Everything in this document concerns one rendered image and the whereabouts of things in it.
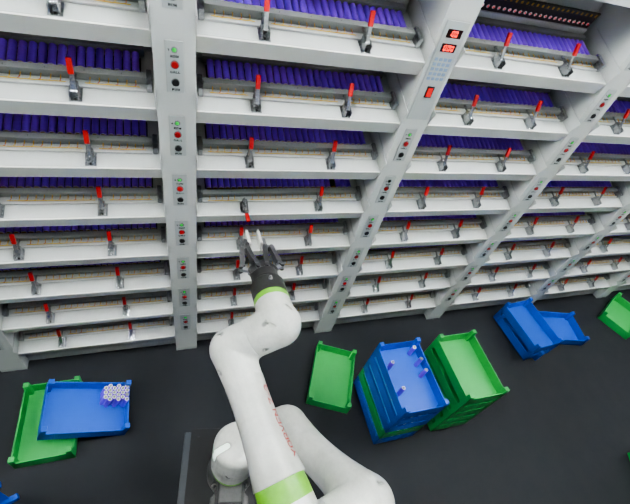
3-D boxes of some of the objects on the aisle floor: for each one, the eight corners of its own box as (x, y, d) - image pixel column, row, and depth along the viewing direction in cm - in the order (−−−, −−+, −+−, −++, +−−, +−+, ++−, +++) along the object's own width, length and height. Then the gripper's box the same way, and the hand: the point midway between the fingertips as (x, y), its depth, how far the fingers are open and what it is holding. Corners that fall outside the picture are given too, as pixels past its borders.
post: (331, 331, 217) (502, -38, 95) (314, 333, 214) (470, -46, 92) (321, 300, 230) (462, -61, 107) (305, 302, 227) (432, -68, 104)
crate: (126, 387, 176) (131, 379, 171) (124, 435, 163) (130, 427, 159) (45, 387, 158) (49, 378, 154) (36, 440, 146) (40, 432, 142)
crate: (346, 414, 189) (351, 407, 183) (305, 403, 188) (308, 396, 182) (352, 357, 210) (357, 350, 204) (315, 347, 209) (318, 340, 203)
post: (196, 348, 195) (195, -109, 72) (176, 350, 192) (138, -122, 69) (194, 313, 207) (188, -128, 85) (174, 315, 204) (140, -139, 82)
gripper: (236, 297, 108) (225, 244, 125) (293, 292, 113) (275, 241, 130) (237, 276, 103) (226, 224, 120) (297, 272, 108) (277, 222, 126)
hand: (253, 239), depth 123 cm, fingers open, 3 cm apart
